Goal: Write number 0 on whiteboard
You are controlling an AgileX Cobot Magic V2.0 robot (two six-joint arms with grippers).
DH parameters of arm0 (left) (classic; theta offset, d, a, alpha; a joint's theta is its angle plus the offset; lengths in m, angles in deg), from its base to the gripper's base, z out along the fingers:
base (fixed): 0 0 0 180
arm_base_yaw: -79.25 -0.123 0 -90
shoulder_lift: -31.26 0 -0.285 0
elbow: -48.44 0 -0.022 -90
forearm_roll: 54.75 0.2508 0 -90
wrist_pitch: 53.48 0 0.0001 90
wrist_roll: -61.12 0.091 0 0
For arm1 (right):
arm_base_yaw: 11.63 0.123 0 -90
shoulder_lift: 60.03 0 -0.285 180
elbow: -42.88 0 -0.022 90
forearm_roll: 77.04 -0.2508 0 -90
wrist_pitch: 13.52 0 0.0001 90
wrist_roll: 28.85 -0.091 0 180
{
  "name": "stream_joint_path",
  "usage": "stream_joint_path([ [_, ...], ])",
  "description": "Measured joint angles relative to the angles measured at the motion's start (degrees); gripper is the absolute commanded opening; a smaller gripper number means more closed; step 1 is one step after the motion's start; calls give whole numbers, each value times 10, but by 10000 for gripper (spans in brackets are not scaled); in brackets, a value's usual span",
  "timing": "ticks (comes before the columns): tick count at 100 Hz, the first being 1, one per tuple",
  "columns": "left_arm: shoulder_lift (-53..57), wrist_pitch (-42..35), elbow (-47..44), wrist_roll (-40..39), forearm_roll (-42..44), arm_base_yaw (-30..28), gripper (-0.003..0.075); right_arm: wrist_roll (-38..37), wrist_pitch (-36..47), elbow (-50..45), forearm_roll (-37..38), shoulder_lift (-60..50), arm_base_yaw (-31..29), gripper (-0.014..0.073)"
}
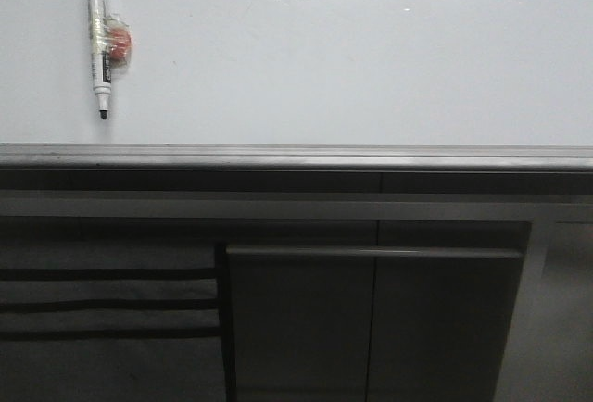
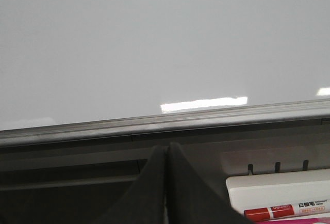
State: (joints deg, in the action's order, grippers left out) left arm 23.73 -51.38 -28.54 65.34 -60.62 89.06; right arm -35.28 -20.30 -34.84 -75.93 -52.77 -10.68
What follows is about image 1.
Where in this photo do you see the white whiteboard marker pen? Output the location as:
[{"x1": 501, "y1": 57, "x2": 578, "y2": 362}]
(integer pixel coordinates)
[{"x1": 87, "y1": 0, "x2": 112, "y2": 120}]

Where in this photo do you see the grey metal cabinet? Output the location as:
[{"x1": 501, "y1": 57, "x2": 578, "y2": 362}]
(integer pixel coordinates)
[{"x1": 1, "y1": 169, "x2": 592, "y2": 401}]

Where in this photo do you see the red round magnet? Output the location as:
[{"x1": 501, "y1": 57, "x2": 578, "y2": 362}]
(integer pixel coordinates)
[{"x1": 107, "y1": 28, "x2": 132, "y2": 61}]

